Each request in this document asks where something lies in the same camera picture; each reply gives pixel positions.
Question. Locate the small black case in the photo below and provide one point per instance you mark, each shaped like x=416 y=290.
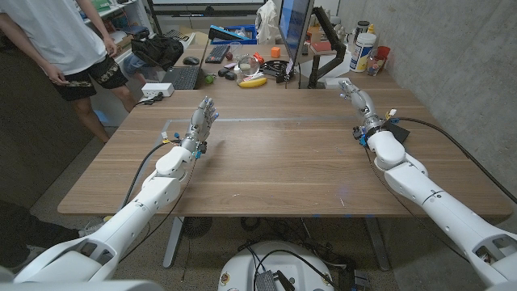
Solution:
x=223 y=72
x=231 y=76

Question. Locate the clear jar with coloured items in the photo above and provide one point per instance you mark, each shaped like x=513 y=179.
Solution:
x=374 y=66

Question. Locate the white plastic bag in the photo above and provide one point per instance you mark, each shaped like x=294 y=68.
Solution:
x=267 y=22

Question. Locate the white shelf unit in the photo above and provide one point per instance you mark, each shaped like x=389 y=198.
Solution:
x=121 y=7

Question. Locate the orange cube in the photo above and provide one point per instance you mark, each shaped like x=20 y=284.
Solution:
x=275 y=52

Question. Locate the grey table leg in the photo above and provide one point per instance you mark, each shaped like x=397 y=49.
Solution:
x=173 y=242
x=377 y=242

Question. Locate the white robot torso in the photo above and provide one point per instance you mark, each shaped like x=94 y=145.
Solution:
x=242 y=271

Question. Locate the clear glass bowl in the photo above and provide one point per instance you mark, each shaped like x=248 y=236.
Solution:
x=248 y=66

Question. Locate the person in dark trousers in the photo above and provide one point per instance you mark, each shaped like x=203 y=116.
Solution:
x=28 y=234

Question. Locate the blue plastic crate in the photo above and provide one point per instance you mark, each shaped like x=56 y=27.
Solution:
x=246 y=34

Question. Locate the yellow banana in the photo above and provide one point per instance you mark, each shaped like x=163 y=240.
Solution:
x=253 y=83

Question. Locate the black photo album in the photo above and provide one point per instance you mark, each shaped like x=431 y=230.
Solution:
x=400 y=132

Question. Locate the black backpack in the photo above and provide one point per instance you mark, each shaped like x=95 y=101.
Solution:
x=158 y=50

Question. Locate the person in white t-shirt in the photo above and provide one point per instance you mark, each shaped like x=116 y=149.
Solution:
x=60 y=32

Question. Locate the black computer mouse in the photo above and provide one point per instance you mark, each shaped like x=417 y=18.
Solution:
x=191 y=60

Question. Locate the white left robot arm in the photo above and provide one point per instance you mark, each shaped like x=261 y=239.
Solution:
x=133 y=214

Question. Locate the white power strip box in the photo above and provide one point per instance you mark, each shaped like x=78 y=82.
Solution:
x=156 y=89

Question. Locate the red cup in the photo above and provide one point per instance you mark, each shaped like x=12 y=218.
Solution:
x=383 y=51

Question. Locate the black keyboard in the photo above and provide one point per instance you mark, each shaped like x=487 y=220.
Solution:
x=183 y=77
x=217 y=53

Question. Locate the small dark red ball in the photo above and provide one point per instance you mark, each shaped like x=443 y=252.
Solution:
x=229 y=56

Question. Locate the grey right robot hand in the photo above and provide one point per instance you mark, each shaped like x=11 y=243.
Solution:
x=365 y=107

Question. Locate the white wipes canister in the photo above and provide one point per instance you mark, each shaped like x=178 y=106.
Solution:
x=361 y=52

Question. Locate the round black fan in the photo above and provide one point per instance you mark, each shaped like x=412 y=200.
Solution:
x=196 y=227

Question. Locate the computer monitor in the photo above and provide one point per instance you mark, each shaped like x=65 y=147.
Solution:
x=294 y=24

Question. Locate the small green ball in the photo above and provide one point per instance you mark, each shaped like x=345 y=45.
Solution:
x=209 y=79

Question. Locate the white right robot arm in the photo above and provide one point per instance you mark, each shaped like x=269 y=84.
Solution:
x=436 y=206

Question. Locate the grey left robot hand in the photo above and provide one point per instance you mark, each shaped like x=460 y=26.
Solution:
x=200 y=123

